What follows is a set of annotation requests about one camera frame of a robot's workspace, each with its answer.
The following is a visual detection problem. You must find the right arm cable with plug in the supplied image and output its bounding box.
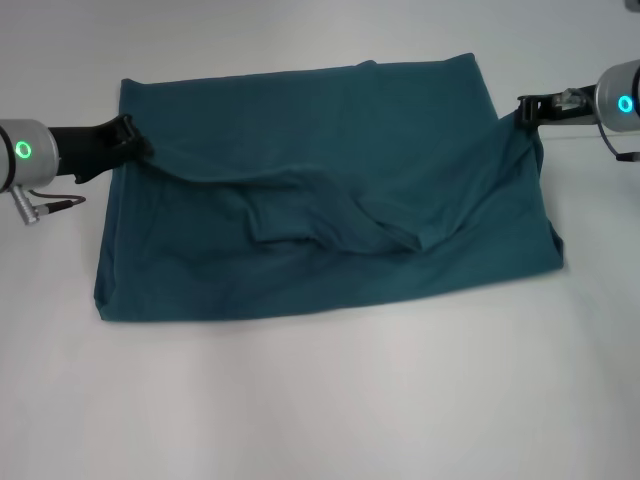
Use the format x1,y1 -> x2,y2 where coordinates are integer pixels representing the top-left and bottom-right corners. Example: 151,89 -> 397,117
597,123 -> 639,162

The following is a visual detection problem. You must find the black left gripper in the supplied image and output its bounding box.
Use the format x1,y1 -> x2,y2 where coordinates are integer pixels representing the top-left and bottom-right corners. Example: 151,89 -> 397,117
47,113 -> 155,184

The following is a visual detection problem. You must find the blue t-shirt with pink print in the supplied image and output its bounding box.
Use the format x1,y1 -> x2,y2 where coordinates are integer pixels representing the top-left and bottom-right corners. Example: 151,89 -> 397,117
92,52 -> 565,324

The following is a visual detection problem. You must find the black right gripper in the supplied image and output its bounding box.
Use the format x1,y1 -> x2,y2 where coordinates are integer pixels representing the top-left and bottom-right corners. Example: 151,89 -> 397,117
516,87 -> 601,132

